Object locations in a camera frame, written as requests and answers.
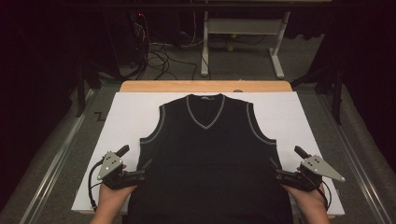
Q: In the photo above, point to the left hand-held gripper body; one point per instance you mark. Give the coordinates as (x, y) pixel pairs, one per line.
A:
(109, 163)

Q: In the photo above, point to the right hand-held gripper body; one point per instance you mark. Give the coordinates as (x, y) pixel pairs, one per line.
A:
(314, 169)

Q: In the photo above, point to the black knit vest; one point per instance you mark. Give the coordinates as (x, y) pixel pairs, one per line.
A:
(207, 165)

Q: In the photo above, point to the person's right hand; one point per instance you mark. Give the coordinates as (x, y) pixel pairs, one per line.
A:
(306, 199)

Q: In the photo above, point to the person's left hand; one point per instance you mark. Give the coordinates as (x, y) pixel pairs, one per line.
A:
(113, 196)

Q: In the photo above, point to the white board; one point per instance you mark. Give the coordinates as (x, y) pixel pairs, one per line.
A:
(130, 118)

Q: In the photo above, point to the dark metal stand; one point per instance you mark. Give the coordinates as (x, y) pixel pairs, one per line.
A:
(334, 90)
(82, 84)

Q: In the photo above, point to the wooden table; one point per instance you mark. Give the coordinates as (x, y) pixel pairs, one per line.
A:
(174, 86)

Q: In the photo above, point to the dark computer case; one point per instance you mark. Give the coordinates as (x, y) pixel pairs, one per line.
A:
(137, 34)

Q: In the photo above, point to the yellow-green tennis ball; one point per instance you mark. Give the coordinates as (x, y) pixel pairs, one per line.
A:
(233, 36)
(230, 48)

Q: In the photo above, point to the grey metal floor rail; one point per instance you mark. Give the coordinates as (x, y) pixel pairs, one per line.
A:
(53, 168)
(351, 155)

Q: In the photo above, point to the white metal desk frame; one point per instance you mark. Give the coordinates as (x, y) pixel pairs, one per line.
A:
(243, 26)

